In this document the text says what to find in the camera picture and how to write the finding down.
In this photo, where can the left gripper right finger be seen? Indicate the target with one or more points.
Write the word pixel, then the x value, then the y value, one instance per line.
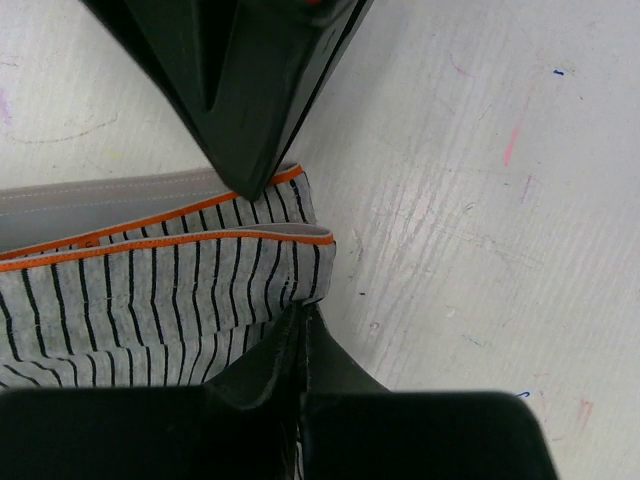
pixel 352 427

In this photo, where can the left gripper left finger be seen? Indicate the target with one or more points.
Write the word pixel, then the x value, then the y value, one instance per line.
pixel 241 424

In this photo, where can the grey striped underwear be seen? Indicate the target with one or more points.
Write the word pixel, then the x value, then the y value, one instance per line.
pixel 160 281

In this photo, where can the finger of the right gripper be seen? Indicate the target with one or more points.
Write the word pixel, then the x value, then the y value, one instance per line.
pixel 241 75

